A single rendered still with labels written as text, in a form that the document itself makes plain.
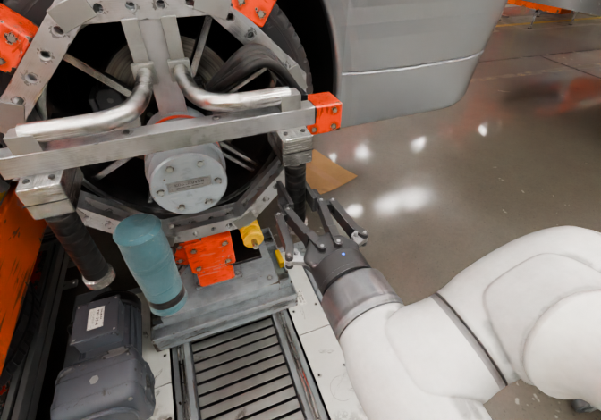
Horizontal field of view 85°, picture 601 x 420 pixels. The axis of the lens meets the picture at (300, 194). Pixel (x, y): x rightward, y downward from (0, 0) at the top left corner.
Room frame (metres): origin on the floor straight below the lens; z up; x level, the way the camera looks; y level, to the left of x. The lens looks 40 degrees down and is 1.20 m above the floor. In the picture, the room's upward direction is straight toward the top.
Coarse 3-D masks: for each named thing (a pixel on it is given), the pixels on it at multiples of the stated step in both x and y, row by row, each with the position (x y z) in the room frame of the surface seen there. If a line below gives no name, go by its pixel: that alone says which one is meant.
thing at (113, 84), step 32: (160, 0) 0.67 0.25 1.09; (64, 64) 0.78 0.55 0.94; (192, 64) 0.70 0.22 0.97; (64, 96) 0.74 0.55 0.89; (128, 96) 0.65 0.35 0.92; (128, 128) 0.64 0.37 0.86; (128, 160) 0.63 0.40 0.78; (224, 160) 0.85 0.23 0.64; (256, 160) 0.75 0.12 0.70; (96, 192) 0.58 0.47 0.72; (128, 192) 0.64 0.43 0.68
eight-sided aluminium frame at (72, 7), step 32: (64, 0) 0.54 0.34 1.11; (96, 0) 0.56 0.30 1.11; (128, 0) 0.57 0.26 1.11; (192, 0) 0.62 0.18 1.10; (224, 0) 0.62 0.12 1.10; (64, 32) 0.53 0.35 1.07; (256, 32) 0.64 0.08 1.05; (32, 64) 0.52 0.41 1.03; (288, 64) 0.66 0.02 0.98; (32, 96) 0.51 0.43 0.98; (0, 128) 0.48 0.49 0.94; (256, 192) 0.67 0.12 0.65; (96, 224) 0.50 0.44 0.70; (192, 224) 0.58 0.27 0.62; (224, 224) 0.60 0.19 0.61
